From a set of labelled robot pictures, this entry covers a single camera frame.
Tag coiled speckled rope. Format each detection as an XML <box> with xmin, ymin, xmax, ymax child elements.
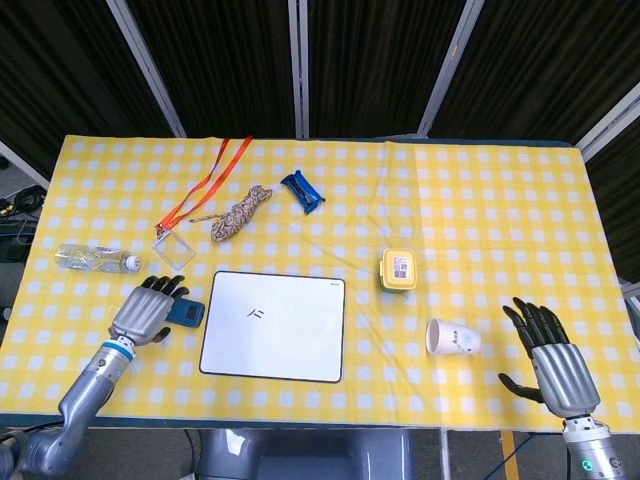
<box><xmin>188</xmin><ymin>184</ymin><xmax>273</xmax><ymax>243</ymax></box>

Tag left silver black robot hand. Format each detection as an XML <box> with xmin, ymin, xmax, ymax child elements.
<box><xmin>108</xmin><ymin>273</ymin><xmax>192</xmax><ymax>348</ymax></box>

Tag clear plastic badge holder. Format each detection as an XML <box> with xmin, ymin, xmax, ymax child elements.
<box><xmin>151</xmin><ymin>225</ymin><xmax>197</xmax><ymax>272</ymax></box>

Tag clear plastic water bottle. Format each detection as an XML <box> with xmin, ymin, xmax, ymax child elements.
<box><xmin>53</xmin><ymin>243</ymin><xmax>143</xmax><ymax>275</ymax></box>

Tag yellow white checkered tablecloth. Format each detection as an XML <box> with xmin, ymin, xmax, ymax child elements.
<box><xmin>0</xmin><ymin>133</ymin><xmax>640</xmax><ymax>432</ymax></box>

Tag orange lanyard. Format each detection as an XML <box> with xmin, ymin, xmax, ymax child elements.
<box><xmin>157</xmin><ymin>135</ymin><xmax>255</xmax><ymax>234</ymax></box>

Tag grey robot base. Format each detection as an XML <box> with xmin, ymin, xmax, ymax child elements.
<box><xmin>199</xmin><ymin>428</ymin><xmax>412</xmax><ymax>480</ymax></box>

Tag white paper cup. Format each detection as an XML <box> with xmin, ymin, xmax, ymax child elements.
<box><xmin>425</xmin><ymin>317</ymin><xmax>482</xmax><ymax>357</ymax></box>

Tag blue plastic clip tool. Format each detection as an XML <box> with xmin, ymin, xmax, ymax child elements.
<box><xmin>279</xmin><ymin>169</ymin><xmax>328</xmax><ymax>216</ymax></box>

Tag black folding partition screen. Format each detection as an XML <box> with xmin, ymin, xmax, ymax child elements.
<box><xmin>0</xmin><ymin>0</ymin><xmax>640</xmax><ymax>301</ymax></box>

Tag black cables on floor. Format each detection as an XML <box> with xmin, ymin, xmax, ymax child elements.
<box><xmin>0</xmin><ymin>154</ymin><xmax>50</xmax><ymax>251</ymax></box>

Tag black framed whiteboard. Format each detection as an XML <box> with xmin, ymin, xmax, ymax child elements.
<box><xmin>198</xmin><ymin>270</ymin><xmax>347</xmax><ymax>384</ymax></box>

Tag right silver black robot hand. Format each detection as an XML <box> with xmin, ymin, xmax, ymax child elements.
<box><xmin>498</xmin><ymin>296</ymin><xmax>601</xmax><ymax>417</ymax></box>

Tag green box with yellow lid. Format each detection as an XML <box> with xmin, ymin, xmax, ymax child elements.
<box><xmin>377</xmin><ymin>246</ymin><xmax>420</xmax><ymax>294</ymax></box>

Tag dark blue whiteboard eraser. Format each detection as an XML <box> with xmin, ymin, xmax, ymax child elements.
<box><xmin>166</xmin><ymin>296</ymin><xmax>207</xmax><ymax>330</ymax></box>

